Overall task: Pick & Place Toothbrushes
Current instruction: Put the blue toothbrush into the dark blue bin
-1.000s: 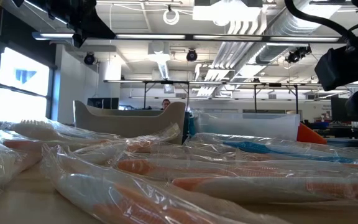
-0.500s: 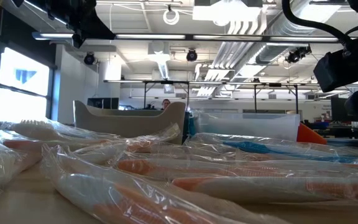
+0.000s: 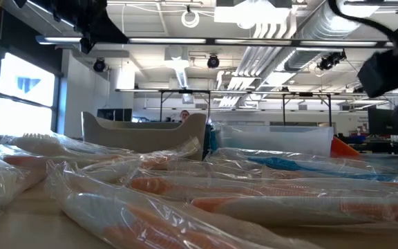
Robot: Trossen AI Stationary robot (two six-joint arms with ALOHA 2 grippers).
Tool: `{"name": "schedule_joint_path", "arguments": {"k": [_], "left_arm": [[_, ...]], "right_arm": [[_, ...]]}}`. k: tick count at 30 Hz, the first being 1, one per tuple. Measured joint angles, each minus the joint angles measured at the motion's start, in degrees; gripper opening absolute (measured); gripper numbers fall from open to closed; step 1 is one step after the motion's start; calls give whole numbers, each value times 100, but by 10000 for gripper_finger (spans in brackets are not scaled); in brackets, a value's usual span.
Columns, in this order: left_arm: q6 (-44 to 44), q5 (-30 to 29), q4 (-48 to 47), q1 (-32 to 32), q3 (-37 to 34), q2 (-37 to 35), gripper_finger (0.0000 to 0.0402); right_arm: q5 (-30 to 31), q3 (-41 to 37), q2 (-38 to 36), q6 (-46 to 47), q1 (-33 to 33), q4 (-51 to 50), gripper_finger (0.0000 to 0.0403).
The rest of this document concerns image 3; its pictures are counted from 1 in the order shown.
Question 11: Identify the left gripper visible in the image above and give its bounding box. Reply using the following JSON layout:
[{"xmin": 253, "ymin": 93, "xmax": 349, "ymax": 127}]
[{"xmin": 14, "ymin": 0, "xmax": 129, "ymax": 55}]

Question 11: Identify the blue toothbrush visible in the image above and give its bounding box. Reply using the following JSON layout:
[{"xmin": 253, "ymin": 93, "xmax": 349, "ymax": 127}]
[{"xmin": 245, "ymin": 156, "xmax": 398, "ymax": 184}]

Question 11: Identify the long ceiling light bar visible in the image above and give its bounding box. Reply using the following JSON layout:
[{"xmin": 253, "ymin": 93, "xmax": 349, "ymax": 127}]
[{"xmin": 35, "ymin": 34, "xmax": 393, "ymax": 49}]

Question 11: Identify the black computer monitor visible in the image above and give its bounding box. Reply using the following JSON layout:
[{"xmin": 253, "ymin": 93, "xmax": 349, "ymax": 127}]
[
  {"xmin": 96, "ymin": 108, "xmax": 133, "ymax": 122},
  {"xmin": 367, "ymin": 107, "xmax": 398, "ymax": 137}
]

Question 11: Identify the window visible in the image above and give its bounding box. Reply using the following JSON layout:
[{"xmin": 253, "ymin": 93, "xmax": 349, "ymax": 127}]
[{"xmin": 0, "ymin": 51, "xmax": 61, "ymax": 136}]

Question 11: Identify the white ceiling vent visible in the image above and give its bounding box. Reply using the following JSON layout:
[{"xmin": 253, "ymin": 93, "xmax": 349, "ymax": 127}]
[{"xmin": 164, "ymin": 44, "xmax": 190, "ymax": 89}]

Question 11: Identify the beige plastic bin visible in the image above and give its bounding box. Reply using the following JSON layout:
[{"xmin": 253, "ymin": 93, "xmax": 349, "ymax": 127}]
[{"xmin": 81, "ymin": 111, "xmax": 207, "ymax": 162}]

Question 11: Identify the white ceiling fixture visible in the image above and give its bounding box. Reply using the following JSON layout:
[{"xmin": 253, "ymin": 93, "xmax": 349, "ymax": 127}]
[{"xmin": 214, "ymin": 0, "xmax": 299, "ymax": 39}]

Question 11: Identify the teal plastic bin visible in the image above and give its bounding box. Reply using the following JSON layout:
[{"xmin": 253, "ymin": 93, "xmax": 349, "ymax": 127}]
[{"xmin": 208, "ymin": 128, "xmax": 219, "ymax": 152}]

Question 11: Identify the clear plastic bin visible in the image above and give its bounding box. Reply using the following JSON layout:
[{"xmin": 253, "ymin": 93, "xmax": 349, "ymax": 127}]
[{"xmin": 216, "ymin": 124, "xmax": 334, "ymax": 158}]

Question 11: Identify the orange cloth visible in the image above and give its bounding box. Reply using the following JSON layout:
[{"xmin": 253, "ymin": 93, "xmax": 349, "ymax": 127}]
[{"xmin": 330, "ymin": 136, "xmax": 362, "ymax": 158}]

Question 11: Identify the white cable coil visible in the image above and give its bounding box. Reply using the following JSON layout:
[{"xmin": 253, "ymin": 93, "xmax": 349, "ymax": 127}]
[{"xmin": 180, "ymin": 9, "xmax": 200, "ymax": 28}]

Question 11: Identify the black workbench frame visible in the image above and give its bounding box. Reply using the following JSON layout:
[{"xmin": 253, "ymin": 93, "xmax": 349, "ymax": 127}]
[{"xmin": 115, "ymin": 88, "xmax": 393, "ymax": 127}]

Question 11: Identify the silver ventilation duct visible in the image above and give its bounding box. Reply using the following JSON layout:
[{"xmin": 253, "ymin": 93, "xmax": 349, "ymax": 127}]
[{"xmin": 283, "ymin": 0, "xmax": 383, "ymax": 72}]

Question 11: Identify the black overhead camera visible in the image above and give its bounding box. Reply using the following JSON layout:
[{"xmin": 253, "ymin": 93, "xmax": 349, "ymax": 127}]
[{"xmin": 316, "ymin": 50, "xmax": 348, "ymax": 72}]

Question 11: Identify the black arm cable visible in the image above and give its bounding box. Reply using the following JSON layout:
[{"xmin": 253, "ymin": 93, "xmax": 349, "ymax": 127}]
[{"xmin": 326, "ymin": 0, "xmax": 398, "ymax": 48}]

